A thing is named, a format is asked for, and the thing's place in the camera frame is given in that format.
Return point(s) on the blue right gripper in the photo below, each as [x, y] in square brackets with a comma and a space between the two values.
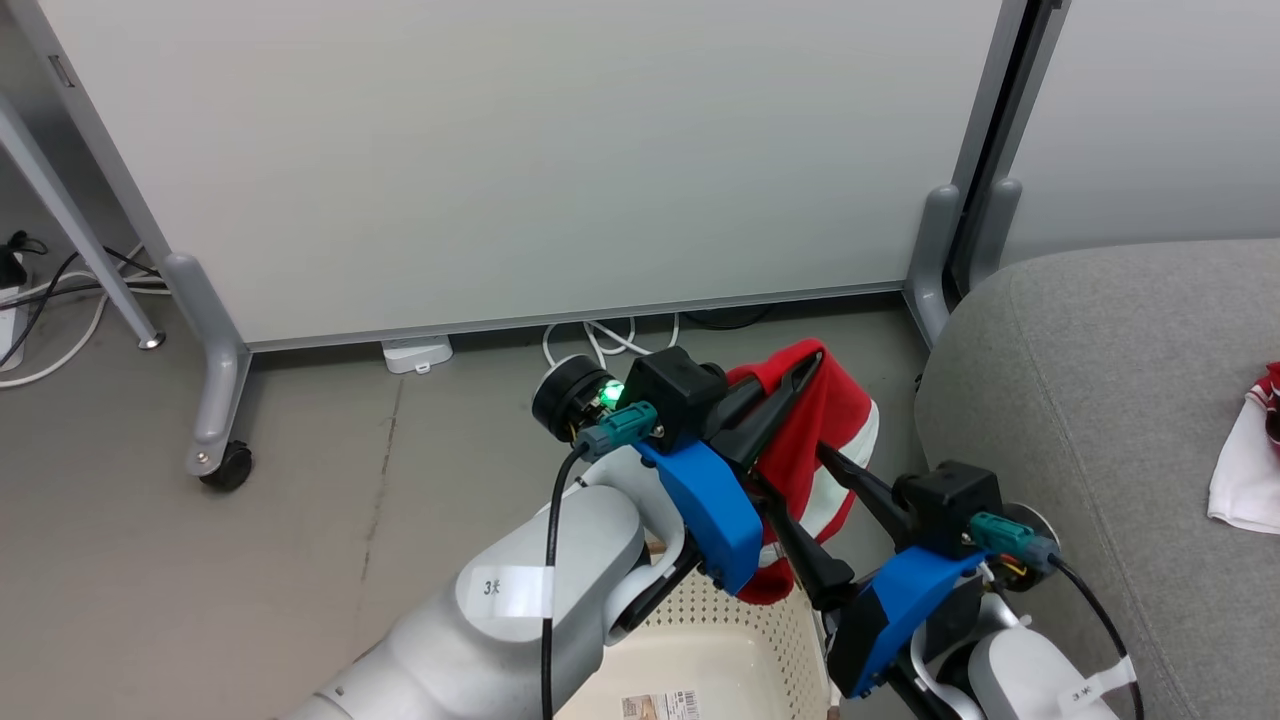
[885, 615]

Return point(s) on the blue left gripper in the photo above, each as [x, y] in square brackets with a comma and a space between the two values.
[715, 520]

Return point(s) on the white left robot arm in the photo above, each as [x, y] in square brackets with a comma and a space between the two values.
[500, 640]

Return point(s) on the grey fabric sofa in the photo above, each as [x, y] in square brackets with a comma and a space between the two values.
[1100, 400]

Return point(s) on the cream perforated laundry basket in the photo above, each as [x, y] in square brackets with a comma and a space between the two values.
[700, 650]

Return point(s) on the printed paper label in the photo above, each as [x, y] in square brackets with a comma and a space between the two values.
[660, 706]

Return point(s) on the large white partition panel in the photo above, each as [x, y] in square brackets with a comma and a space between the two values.
[550, 150]

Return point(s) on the white power strip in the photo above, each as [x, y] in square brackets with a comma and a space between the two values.
[10, 330]
[415, 353]

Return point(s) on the black caster wheel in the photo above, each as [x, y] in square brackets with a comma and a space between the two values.
[228, 468]

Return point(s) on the grey partition foot with caster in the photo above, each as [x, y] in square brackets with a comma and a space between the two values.
[215, 370]

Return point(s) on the grey metal table leg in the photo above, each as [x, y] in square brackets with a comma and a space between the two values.
[70, 220]

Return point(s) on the black power adapter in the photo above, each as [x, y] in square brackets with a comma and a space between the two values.
[15, 262]

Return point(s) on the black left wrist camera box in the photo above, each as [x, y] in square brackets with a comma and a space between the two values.
[675, 395]

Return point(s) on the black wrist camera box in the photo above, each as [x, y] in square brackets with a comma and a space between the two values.
[675, 395]
[945, 505]

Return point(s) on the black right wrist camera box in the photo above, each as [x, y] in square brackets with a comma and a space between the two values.
[945, 505]

